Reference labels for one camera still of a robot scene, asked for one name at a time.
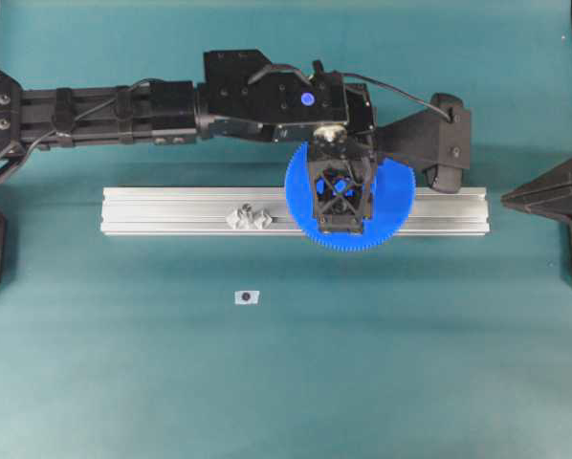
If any white sticker with black dot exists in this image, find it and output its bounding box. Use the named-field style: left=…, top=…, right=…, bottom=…
left=234, top=290, right=260, bottom=305

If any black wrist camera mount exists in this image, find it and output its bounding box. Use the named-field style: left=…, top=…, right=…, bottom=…
left=373, top=93, right=472, bottom=194

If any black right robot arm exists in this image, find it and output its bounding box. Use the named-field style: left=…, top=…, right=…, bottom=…
left=500, top=158, right=572, bottom=225

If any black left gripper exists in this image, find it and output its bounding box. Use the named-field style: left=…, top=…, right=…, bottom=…
left=195, top=50, right=376, bottom=235

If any silver aluminium extrusion rail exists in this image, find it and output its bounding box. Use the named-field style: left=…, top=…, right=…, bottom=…
left=100, top=186, right=490, bottom=236

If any large blue plastic gear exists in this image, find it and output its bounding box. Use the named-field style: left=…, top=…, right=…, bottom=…
left=284, top=143, right=416, bottom=252

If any clear short shaft mount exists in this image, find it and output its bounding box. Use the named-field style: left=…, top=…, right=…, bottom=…
left=226, top=203, right=273, bottom=230

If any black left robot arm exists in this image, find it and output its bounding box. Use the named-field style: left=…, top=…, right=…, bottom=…
left=0, top=50, right=379, bottom=232

